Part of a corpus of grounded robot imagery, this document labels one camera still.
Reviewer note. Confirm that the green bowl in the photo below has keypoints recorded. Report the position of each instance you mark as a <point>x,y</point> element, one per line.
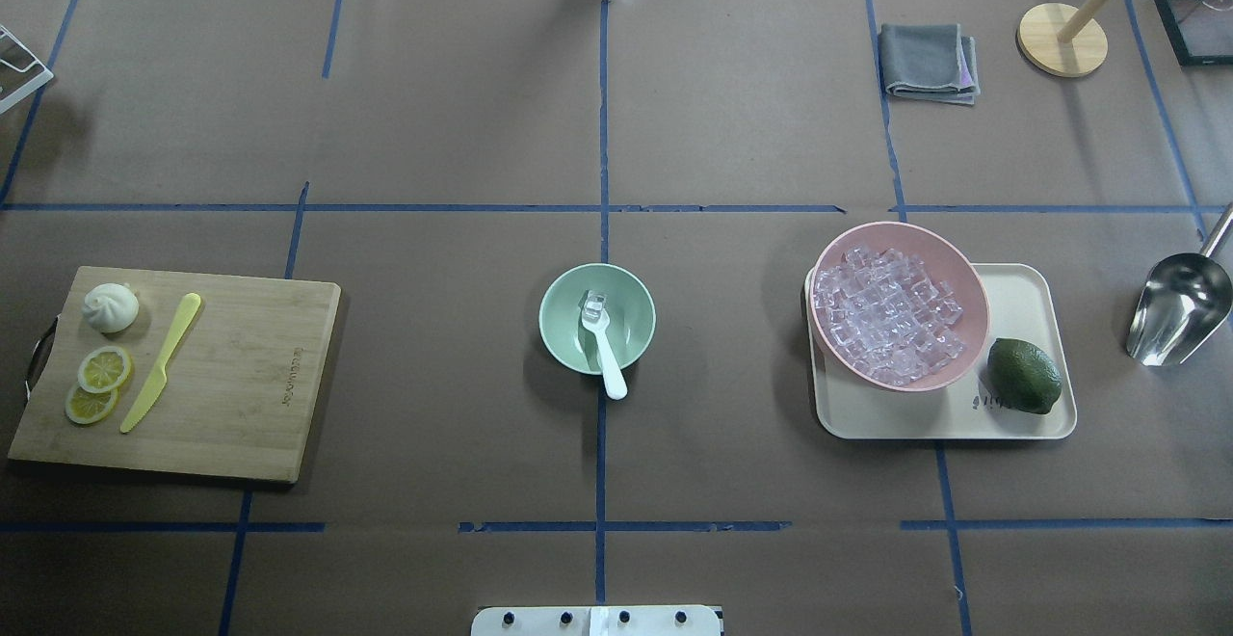
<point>627,301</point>

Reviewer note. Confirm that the white garlic bulb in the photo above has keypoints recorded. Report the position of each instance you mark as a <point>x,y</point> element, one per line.
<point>110,307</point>

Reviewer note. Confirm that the white plastic spoon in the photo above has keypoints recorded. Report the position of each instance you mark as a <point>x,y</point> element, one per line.
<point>614,383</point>

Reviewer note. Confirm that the yellow plastic knife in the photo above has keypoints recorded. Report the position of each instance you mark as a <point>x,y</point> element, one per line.
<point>158,377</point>

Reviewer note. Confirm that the wooden cutting board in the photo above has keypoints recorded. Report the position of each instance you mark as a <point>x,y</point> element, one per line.
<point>242,383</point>

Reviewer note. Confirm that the single clear ice cube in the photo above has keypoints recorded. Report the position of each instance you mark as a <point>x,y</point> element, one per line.
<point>592,306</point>

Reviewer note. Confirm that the metal tray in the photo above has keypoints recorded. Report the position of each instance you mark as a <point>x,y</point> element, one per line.
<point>1199,31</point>

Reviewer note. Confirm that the beige tray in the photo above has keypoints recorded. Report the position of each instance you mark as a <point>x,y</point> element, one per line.
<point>1021,308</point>

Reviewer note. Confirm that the lemon slices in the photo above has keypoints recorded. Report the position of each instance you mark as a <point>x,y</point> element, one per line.
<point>100,377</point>

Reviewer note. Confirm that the wooden mug tree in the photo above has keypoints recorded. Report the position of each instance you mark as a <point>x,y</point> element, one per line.
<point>1063,40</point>

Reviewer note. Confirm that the cup rack with cups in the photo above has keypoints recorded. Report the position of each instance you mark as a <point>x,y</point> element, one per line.
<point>22,72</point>

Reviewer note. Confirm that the green lime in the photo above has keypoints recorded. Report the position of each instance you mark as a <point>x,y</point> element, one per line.
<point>1022,377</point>

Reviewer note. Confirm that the steel ice scoop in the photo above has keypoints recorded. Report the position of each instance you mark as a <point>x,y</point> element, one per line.
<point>1186,297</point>

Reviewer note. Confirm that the clear ice cubes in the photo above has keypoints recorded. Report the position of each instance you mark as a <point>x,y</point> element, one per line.
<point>887,316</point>

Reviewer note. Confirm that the pink bowl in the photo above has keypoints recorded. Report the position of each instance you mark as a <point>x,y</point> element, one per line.
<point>944,261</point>

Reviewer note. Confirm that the folded grey cloth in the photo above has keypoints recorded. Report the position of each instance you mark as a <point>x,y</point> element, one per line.
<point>929,62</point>

